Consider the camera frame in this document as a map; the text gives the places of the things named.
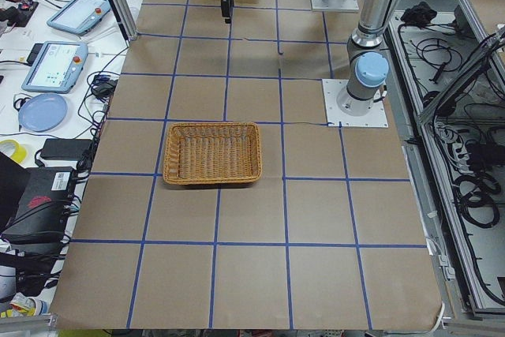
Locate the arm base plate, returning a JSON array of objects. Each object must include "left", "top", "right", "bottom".
[
  {"left": 322, "top": 79, "right": 388, "bottom": 128},
  {"left": 311, "top": 0, "right": 359, "bottom": 13}
]

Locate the upper teach pendant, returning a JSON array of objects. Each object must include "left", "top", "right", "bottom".
[{"left": 47, "top": 0, "right": 111, "bottom": 36}]

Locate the teach pendant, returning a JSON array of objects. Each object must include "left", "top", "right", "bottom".
[
  {"left": 21, "top": 41, "right": 88, "bottom": 94},
  {"left": 47, "top": 0, "right": 111, "bottom": 36}
]

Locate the yellow tape roll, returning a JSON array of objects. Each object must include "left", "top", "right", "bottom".
[{"left": 0, "top": 140, "right": 28, "bottom": 164}]

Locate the brown wicker basket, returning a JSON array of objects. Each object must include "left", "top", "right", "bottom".
[{"left": 163, "top": 122, "right": 262, "bottom": 185}]

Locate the blue plate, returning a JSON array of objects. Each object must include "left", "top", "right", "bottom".
[{"left": 18, "top": 93, "right": 68, "bottom": 132}]

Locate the lower teach pendant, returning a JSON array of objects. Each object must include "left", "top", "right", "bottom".
[{"left": 21, "top": 41, "right": 88, "bottom": 94}]

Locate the black computer box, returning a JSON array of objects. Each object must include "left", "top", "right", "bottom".
[{"left": 1, "top": 154, "right": 77, "bottom": 245}]

